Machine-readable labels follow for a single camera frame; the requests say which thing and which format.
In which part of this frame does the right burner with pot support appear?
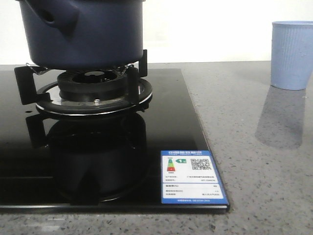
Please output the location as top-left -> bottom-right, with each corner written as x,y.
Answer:
14,50 -> 153,117

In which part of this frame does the light blue ribbed cup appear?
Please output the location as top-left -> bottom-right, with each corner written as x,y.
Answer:
270,21 -> 313,91

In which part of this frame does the blue energy label sticker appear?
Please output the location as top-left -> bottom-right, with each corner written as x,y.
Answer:
160,150 -> 229,206

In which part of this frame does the black glass gas cooktop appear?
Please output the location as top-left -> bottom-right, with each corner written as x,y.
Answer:
0,69 -> 230,213

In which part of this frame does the dark blue cooking pot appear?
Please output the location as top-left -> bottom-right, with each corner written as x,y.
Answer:
19,0 -> 143,70

